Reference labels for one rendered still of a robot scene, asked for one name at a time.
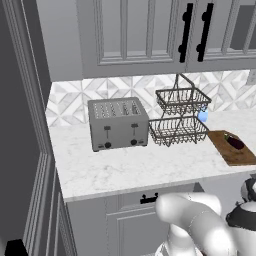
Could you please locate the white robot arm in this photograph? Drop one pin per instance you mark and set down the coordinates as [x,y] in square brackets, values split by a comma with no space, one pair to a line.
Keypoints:
[200,226]

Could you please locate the wooden cutting board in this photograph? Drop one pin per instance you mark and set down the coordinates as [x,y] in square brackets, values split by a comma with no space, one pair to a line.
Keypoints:
[233,150]

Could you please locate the dark purple eggplant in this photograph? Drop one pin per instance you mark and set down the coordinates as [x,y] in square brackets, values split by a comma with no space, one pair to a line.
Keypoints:
[235,142]

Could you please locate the silver four-slot toaster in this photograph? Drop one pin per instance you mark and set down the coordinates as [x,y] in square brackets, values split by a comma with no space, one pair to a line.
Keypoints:
[117,125]

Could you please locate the grey drawer front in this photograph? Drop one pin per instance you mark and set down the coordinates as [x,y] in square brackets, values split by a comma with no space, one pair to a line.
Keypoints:
[150,199]

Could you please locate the small pale blue object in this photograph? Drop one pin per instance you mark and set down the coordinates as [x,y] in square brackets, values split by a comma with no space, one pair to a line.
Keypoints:
[203,115]

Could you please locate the tall grey cabinet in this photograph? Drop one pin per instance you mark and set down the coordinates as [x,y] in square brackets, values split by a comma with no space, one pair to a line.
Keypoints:
[23,133]

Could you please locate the grey base cupboard door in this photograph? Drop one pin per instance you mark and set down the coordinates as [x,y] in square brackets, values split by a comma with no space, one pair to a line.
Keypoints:
[140,233]

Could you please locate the grey wall cupboard door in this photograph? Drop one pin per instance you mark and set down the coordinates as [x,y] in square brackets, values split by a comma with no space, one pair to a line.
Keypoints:
[133,33]
[226,33]

